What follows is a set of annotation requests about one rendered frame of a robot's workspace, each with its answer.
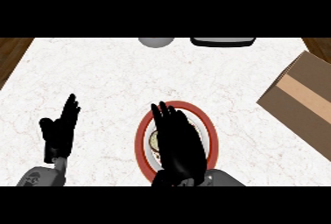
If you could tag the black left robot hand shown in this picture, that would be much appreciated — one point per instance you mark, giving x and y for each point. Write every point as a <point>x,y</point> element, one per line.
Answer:
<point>63,131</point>

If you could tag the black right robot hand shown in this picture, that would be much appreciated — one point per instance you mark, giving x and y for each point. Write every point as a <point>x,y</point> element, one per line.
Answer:
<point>179,145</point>

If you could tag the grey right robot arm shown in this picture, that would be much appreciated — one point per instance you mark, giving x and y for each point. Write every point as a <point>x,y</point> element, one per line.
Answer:
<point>222,178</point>

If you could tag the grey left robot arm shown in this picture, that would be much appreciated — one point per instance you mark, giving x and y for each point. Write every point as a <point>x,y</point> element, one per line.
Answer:
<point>45,173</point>

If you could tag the cupcake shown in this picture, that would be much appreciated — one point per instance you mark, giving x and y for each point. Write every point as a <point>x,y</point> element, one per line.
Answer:
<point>153,143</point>

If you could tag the red rimmed white plate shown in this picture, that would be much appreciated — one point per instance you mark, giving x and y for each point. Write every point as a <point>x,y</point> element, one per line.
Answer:
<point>212,137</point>

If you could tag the brown cardboard box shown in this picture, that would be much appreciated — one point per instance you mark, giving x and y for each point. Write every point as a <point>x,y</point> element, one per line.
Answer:
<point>304,105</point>

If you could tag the grey round object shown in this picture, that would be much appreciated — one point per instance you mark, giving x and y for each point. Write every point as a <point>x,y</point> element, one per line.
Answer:
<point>156,42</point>

